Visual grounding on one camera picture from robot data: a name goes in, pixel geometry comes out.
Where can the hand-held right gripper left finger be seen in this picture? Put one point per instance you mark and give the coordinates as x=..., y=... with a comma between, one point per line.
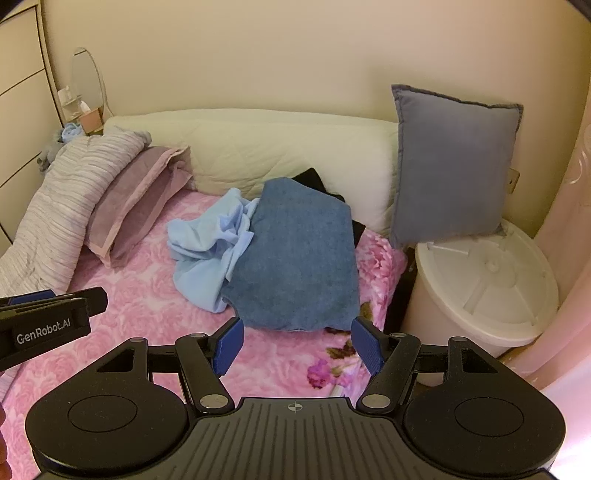
x=228, y=344

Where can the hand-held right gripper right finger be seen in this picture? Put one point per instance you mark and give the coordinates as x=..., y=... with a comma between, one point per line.
x=367, y=344

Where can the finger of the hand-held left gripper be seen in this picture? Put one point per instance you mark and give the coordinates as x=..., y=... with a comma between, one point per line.
x=30, y=297
x=94, y=300

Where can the light blue sweater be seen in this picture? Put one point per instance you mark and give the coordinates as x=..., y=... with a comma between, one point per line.
x=203, y=249

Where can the pink rose blanket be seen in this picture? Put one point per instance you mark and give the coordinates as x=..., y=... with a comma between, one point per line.
x=138, y=300

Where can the striped lilac duvet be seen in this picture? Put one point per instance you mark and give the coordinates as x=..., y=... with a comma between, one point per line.
x=60, y=203

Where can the blue fleece garment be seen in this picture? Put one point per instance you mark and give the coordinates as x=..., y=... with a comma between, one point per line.
x=300, y=258

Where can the folded pink blanket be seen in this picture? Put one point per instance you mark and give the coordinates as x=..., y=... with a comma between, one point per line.
x=134, y=194

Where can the white round plastic bin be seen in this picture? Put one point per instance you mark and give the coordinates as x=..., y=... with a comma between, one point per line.
x=485, y=286

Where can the grey plush toy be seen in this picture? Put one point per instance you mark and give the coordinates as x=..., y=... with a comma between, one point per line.
x=48, y=154

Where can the small blue cloth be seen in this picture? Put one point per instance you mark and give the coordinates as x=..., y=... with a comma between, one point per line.
x=71, y=131

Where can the black garment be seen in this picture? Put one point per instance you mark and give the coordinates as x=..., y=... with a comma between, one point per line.
x=314, y=177

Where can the pink box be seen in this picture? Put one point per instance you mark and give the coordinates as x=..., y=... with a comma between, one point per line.
x=90, y=119

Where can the blue-grey square cushion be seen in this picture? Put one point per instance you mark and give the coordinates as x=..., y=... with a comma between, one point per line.
x=452, y=170

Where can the small white organizer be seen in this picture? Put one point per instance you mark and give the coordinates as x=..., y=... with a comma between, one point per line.
x=69, y=97

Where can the cream wardrobe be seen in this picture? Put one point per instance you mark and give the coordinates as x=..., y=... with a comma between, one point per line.
x=18, y=92

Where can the pink curtain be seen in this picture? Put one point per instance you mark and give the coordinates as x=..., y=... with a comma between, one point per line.
x=568, y=258

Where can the oval mirror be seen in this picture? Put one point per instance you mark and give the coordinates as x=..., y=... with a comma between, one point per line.
x=85, y=78

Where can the wall socket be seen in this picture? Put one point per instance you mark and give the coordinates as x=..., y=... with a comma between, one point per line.
x=513, y=181

